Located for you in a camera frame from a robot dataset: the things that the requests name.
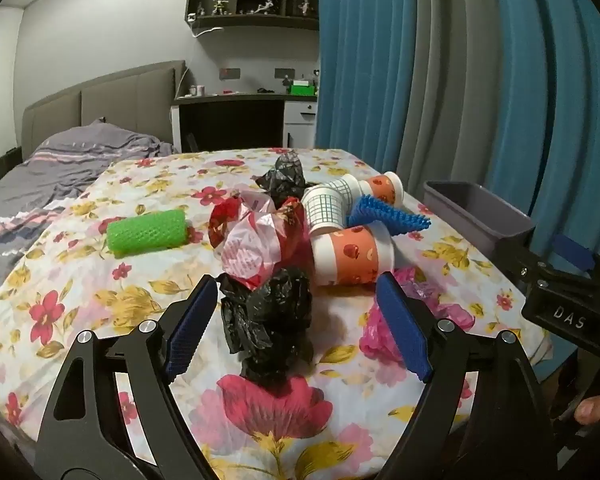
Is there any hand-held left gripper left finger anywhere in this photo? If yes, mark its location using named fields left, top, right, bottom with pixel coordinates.
left=34, top=275, right=218, bottom=480

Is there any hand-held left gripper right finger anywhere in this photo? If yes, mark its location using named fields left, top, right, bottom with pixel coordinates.
left=375, top=270, right=561, bottom=480

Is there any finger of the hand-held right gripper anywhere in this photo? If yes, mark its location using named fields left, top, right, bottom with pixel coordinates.
left=495, top=239, right=600, bottom=293
left=551, top=232, right=598, bottom=273

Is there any grey plastic bin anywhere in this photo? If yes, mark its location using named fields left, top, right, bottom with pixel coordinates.
left=423, top=181, right=537, bottom=261

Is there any black plastic bag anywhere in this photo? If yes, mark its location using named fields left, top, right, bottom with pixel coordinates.
left=217, top=266, right=316, bottom=386
left=254, top=152, right=308, bottom=208

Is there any checked paper cup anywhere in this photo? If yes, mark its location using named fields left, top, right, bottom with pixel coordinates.
left=301, top=185, right=353, bottom=236
left=327, top=174, right=363, bottom=201

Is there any person's right hand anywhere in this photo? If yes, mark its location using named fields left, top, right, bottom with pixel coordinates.
left=574, top=394, right=600, bottom=427

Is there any pink plastic bag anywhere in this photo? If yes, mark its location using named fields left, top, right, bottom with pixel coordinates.
left=359, top=266, right=476, bottom=366

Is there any orange paper cup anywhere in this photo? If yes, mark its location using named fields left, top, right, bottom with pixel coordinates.
left=311, top=222, right=397, bottom=287
left=362, top=171, right=407, bottom=208

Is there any red white plastic bag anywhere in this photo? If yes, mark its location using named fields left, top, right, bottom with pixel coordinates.
left=207, top=185, right=313, bottom=291

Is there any green mesh roll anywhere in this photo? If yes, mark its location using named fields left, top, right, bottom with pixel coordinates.
left=106, top=210, right=188, bottom=259

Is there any blue spiky roll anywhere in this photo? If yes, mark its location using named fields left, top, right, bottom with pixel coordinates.
left=349, top=194, right=431, bottom=235

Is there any floral tablecloth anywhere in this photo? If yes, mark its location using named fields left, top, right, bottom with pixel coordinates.
left=0, top=147, right=553, bottom=480

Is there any blue curtain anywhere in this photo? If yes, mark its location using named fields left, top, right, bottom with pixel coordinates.
left=485, top=0, right=600, bottom=401
left=314, top=0, right=426, bottom=181

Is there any grey curtain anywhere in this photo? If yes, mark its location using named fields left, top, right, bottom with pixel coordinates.
left=395, top=0, right=516, bottom=196

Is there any grey striped blanket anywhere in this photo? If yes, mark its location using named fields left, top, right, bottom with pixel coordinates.
left=0, top=119, right=176, bottom=311

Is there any dark desk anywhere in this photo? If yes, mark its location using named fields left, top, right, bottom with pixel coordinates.
left=171, top=92, right=321, bottom=153

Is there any white drawer cabinet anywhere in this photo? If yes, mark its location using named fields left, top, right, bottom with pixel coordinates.
left=282, top=101, right=318, bottom=150

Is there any grey upholstered headboard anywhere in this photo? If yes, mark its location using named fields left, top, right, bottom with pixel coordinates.
left=22, top=60, right=187, bottom=161

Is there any dark bedside table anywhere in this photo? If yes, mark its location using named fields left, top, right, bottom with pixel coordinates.
left=0, top=147, right=21, bottom=181

